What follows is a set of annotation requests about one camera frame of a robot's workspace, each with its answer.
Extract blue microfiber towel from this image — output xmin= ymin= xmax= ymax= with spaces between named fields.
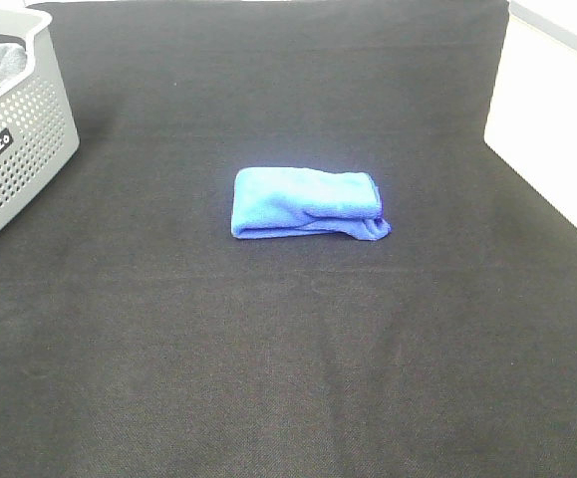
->
xmin=230 ymin=167 xmax=392 ymax=241

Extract white plastic storage crate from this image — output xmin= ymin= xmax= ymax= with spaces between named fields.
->
xmin=484 ymin=1 xmax=577 ymax=228

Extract grey perforated plastic basket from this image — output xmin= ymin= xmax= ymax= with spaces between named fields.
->
xmin=0 ymin=8 xmax=80 ymax=230

